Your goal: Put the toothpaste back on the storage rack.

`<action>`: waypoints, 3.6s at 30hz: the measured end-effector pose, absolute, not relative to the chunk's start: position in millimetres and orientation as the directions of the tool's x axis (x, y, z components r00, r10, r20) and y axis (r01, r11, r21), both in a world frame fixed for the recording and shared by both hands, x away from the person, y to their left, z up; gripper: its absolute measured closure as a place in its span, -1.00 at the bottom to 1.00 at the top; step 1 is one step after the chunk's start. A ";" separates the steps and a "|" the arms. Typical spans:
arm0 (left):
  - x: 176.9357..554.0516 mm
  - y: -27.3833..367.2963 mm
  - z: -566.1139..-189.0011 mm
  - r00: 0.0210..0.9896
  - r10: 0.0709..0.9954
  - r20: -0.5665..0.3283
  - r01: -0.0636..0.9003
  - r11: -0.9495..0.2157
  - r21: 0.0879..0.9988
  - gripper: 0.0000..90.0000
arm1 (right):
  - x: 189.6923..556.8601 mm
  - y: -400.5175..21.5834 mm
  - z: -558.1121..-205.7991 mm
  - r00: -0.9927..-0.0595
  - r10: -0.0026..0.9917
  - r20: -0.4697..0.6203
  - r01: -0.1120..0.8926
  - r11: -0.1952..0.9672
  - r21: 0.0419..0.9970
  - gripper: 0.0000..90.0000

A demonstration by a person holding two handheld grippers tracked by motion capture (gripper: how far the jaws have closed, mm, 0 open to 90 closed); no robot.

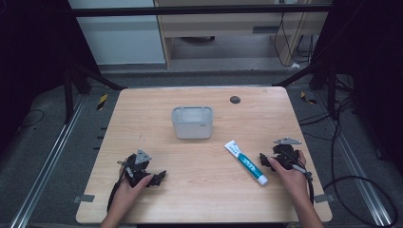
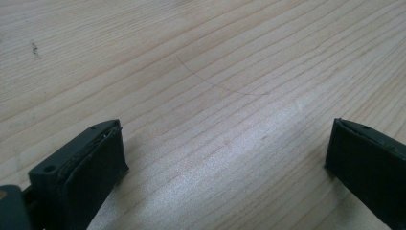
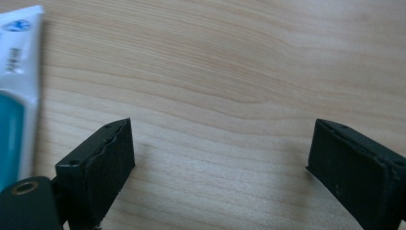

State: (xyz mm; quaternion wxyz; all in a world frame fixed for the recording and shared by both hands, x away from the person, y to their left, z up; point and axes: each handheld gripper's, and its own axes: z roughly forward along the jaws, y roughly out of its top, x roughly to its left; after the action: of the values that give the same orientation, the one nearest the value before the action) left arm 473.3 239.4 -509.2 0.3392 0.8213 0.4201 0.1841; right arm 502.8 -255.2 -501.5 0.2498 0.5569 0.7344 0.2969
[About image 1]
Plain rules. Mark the light wooden desk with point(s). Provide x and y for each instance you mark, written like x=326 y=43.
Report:
x=221 y=25

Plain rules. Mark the grey plastic storage box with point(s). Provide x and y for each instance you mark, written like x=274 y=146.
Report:
x=192 y=123

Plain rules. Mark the person's left hand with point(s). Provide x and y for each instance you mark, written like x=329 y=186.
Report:
x=130 y=193

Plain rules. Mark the black horizontal frame bar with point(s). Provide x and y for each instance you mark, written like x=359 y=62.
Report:
x=190 y=10

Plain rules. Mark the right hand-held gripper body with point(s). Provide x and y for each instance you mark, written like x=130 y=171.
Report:
x=286 y=154

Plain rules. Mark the small white plug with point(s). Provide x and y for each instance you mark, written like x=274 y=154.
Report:
x=295 y=65

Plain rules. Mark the dark curtain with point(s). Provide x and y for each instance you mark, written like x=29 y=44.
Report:
x=31 y=47
x=370 y=63

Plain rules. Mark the yellow and black tape strip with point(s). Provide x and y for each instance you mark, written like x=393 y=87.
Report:
x=308 y=98
x=102 y=102

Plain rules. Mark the black upright stand post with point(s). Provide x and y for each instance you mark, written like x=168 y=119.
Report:
x=68 y=95

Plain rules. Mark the black diagonal frame strut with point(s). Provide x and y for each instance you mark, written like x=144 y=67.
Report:
x=98 y=77
x=301 y=76

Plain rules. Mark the person's right hand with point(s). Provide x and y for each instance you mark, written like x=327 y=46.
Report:
x=292 y=179

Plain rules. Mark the white and teal toothpaste tube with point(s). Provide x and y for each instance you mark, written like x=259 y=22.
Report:
x=246 y=162

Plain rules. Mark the grey tape piece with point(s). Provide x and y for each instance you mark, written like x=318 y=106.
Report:
x=84 y=198
x=323 y=198

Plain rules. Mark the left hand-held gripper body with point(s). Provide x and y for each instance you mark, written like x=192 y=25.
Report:
x=138 y=164

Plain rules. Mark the dark round table grommet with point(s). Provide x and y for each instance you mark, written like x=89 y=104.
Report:
x=234 y=100

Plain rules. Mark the aluminium floor rail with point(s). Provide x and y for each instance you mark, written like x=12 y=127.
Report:
x=47 y=161
x=355 y=161

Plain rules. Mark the white cabinet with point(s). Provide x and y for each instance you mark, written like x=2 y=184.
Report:
x=120 y=34

